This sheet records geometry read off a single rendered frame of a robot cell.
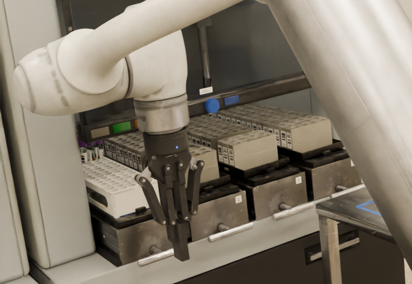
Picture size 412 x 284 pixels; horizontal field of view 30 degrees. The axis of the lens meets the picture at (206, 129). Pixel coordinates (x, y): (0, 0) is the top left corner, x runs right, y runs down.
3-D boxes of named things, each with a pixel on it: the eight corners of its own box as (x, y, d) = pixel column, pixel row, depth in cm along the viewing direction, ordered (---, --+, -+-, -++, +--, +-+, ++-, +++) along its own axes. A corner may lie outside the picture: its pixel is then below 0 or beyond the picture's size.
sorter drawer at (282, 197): (117, 160, 216) (112, 129, 214) (160, 148, 222) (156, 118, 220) (268, 226, 154) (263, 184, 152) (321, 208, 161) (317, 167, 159)
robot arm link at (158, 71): (168, 86, 136) (103, 102, 129) (156, -3, 132) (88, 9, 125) (203, 91, 127) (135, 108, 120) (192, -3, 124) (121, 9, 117)
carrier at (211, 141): (251, 151, 178) (248, 126, 176) (255, 153, 176) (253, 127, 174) (208, 163, 172) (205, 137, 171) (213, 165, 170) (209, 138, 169)
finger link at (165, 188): (171, 164, 130) (164, 165, 129) (178, 226, 132) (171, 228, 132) (161, 159, 133) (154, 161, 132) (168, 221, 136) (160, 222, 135)
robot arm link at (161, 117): (124, 98, 131) (129, 132, 132) (148, 104, 123) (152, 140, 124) (170, 88, 135) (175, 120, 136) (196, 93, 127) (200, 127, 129)
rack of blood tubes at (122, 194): (61, 191, 171) (56, 164, 169) (102, 179, 176) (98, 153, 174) (116, 224, 146) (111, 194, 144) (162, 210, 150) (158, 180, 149)
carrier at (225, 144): (267, 156, 172) (265, 130, 170) (273, 158, 170) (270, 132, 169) (224, 169, 166) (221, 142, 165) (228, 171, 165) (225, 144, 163)
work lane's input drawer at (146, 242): (11, 188, 201) (5, 155, 199) (61, 175, 208) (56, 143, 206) (131, 274, 140) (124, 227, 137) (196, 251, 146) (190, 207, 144)
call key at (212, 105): (205, 114, 155) (203, 99, 155) (217, 111, 157) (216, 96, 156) (208, 115, 154) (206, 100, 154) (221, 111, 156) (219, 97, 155)
